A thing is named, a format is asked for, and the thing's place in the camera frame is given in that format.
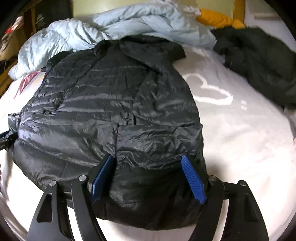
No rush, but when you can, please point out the black down puffer jacket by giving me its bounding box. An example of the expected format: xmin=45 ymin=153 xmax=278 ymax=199
xmin=8 ymin=36 xmax=205 ymax=230

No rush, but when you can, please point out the dark bag with label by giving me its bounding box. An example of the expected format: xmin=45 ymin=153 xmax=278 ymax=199
xmin=23 ymin=0 xmax=73 ymax=38

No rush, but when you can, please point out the white printed bed sheet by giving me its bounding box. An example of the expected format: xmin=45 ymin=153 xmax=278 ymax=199
xmin=1 ymin=47 xmax=295 ymax=240

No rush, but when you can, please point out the light blue quilt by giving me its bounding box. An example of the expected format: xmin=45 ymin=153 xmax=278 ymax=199
xmin=9 ymin=1 xmax=217 ymax=80

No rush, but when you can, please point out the pink cloth strip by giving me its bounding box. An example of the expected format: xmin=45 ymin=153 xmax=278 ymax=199
xmin=15 ymin=70 xmax=41 ymax=98

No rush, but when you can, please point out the yellow orange garment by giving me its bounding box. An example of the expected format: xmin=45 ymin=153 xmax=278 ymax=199
xmin=195 ymin=9 xmax=246 ymax=29

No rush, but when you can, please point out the wooden bed frame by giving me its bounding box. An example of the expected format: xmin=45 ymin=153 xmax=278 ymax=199
xmin=0 ymin=60 xmax=18 ymax=97

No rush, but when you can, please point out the dark green black coat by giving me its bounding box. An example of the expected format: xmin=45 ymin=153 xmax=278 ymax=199
xmin=211 ymin=27 xmax=295 ymax=109

